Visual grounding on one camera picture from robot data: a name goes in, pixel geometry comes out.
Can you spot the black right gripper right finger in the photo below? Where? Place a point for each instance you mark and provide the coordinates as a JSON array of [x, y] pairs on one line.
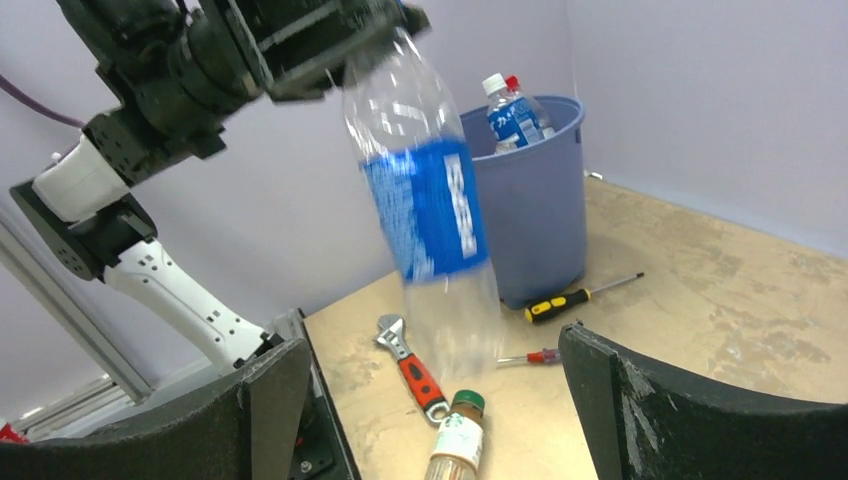
[[646, 419]]

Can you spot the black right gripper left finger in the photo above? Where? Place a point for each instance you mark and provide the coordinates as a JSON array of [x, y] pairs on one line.
[[241, 426]]

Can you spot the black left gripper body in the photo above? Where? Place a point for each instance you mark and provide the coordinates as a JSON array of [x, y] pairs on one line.
[[180, 72]]

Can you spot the Starbucks bottle green cap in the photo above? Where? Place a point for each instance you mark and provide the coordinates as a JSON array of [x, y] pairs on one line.
[[458, 448]]

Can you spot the blue plastic bin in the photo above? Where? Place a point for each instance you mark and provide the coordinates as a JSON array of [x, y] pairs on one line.
[[534, 204]]

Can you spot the small clear bottle blue cap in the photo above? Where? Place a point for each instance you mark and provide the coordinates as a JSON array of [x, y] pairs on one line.
[[412, 150]]

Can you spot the clear bottle white cap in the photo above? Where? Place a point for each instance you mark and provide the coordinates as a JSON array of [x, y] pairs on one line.
[[510, 116]]

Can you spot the clear bottle red label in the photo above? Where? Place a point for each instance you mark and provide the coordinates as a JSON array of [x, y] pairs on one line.
[[543, 120]]

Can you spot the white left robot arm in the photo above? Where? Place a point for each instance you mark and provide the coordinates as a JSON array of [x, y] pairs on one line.
[[82, 207]]

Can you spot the blue red screwdriver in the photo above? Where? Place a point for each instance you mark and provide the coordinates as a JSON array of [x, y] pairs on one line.
[[541, 357]]

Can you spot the black yellow screwdriver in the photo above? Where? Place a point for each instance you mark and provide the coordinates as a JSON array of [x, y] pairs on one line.
[[546, 309]]

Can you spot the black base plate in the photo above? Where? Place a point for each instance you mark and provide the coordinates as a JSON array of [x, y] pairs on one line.
[[322, 450]]

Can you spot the red handled adjustable wrench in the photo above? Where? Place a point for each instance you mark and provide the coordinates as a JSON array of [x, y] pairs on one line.
[[421, 384]]

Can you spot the aluminium frame rail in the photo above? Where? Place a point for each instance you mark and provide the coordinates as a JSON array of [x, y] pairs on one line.
[[120, 392]]

